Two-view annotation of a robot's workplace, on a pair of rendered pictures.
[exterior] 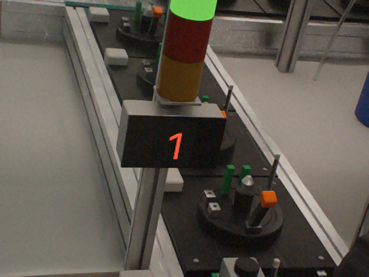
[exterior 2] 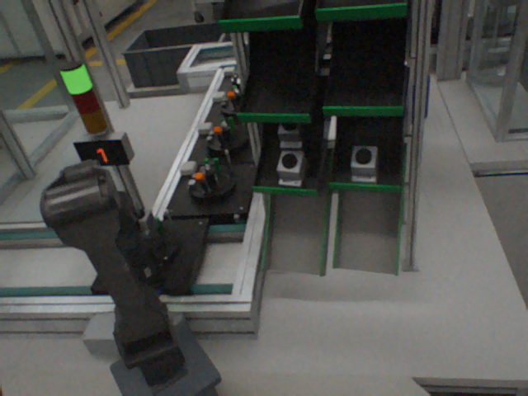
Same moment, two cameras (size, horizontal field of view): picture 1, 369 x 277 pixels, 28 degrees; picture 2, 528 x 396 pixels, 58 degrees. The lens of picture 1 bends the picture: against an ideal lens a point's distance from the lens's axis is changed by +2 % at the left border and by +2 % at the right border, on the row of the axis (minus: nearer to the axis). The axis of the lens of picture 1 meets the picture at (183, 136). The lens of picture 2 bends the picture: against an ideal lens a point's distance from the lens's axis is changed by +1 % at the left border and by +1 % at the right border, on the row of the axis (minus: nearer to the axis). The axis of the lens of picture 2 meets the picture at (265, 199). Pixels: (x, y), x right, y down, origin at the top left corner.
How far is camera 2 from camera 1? 0.86 m
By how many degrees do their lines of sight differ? 29
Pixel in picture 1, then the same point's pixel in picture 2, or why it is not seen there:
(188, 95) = (94, 129)
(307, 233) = (246, 194)
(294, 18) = not seen: hidden behind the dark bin
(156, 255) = (157, 209)
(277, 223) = (224, 190)
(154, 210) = (127, 186)
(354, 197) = not seen: hidden behind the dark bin
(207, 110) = (116, 135)
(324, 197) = not seen: hidden behind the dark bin
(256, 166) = (250, 157)
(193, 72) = (90, 119)
